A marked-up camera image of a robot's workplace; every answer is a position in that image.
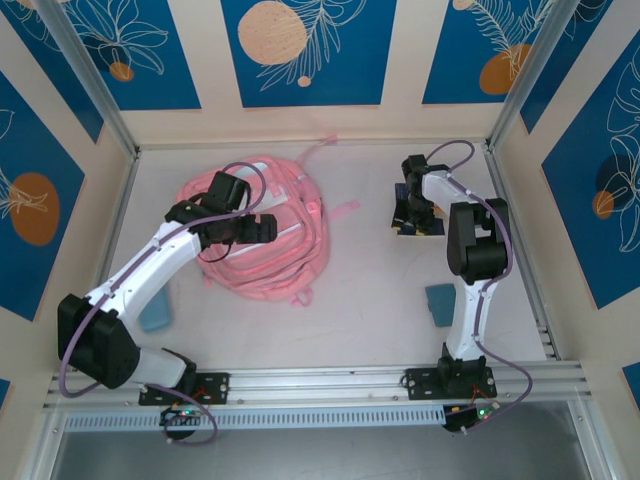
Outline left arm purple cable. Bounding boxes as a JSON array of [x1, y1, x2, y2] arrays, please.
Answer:
[[58, 162, 269, 446]]

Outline teal sponge right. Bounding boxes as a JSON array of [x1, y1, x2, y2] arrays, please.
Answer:
[[424, 283, 457, 329]]

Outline small controller board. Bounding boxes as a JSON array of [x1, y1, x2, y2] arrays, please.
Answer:
[[159, 405, 207, 427], [443, 403, 502, 435]]

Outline dark blue book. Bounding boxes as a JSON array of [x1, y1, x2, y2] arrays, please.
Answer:
[[389, 182, 445, 237]]

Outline pink backpack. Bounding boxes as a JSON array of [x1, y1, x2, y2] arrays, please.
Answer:
[[179, 133, 361, 307]]

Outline aluminium side rail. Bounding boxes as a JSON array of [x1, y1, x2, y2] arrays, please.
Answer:
[[73, 149, 142, 372], [482, 142, 560, 362]]

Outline aluminium frame post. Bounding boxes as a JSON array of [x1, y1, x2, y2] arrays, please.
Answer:
[[35, 0, 142, 160], [485, 0, 615, 151]]

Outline grey slotted cable duct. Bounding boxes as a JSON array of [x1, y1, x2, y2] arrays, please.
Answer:
[[63, 404, 447, 432]]

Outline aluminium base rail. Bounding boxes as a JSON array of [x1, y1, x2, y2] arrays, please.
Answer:
[[42, 360, 596, 412]]

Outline light blue pencil case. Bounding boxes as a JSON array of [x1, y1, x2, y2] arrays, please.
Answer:
[[138, 287, 174, 332]]

